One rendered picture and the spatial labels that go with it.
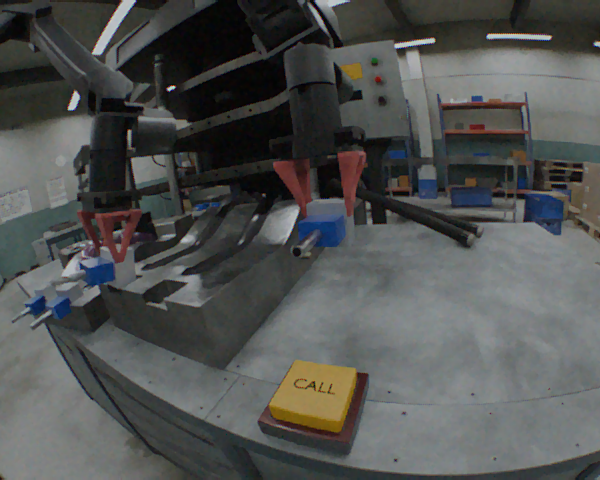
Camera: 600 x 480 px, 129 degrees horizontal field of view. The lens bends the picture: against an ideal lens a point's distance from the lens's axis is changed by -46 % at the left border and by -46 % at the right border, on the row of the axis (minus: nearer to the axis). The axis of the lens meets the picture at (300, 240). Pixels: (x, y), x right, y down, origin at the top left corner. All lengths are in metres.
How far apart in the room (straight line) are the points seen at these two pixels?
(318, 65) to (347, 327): 0.32
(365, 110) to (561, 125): 6.57
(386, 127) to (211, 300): 0.89
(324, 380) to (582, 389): 0.27
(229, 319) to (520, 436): 0.32
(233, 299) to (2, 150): 7.63
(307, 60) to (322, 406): 0.33
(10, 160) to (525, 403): 7.86
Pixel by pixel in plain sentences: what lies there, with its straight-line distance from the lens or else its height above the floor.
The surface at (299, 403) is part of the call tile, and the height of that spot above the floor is 0.84.
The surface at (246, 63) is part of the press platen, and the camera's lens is 1.25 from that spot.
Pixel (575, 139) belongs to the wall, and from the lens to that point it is 7.46.
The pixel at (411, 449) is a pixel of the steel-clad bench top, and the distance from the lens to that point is 0.24.
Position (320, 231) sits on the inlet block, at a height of 0.94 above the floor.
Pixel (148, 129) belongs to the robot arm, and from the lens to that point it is 0.39.
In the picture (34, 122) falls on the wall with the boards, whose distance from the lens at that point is 7.90.
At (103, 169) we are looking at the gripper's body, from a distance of 0.38.
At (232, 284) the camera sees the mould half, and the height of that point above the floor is 0.89.
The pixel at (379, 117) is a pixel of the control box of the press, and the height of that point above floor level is 1.15.
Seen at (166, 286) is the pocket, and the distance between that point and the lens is 0.39.
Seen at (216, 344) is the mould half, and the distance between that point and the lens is 0.31.
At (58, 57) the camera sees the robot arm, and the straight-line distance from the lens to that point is 0.57.
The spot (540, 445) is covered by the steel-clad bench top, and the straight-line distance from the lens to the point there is 0.27.
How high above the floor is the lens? 1.01
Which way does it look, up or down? 17 degrees down
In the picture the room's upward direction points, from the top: 8 degrees counter-clockwise
